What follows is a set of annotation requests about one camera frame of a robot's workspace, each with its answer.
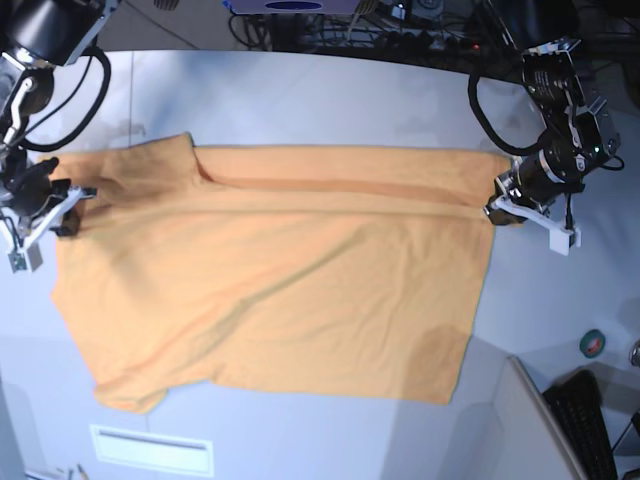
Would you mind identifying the black keyboard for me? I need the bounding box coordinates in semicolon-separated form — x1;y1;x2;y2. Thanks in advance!
543;369;618;480

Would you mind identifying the green tape roll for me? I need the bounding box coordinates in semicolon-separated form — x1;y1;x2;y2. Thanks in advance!
579;329;606;359

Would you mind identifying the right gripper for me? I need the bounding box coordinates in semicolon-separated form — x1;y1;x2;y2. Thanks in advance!
1;156;97;238

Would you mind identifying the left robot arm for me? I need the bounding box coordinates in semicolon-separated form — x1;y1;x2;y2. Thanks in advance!
467;39;625;232

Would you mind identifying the white partition board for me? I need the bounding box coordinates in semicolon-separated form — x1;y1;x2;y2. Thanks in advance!
492;356;586;480

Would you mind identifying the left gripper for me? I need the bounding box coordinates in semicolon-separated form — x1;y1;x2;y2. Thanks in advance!
483;149;585;226

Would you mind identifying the yellow orange t-shirt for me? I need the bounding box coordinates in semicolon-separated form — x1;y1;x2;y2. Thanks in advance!
52;134;508;413

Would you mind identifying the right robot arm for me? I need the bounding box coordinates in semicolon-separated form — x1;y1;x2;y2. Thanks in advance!
1;1;120;246

